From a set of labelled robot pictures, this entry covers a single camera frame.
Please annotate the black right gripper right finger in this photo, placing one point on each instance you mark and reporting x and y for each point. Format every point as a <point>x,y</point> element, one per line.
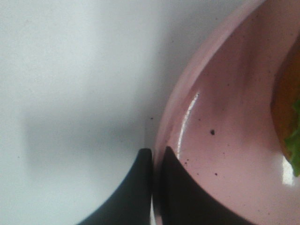
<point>184,202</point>

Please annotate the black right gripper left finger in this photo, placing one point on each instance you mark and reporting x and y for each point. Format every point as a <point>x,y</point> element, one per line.
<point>130,203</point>

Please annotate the pink plate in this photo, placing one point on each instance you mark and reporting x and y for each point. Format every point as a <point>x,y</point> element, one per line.
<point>218,118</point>

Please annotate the burger with sesame-free bun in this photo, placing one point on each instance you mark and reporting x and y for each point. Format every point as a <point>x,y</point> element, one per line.
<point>285,107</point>

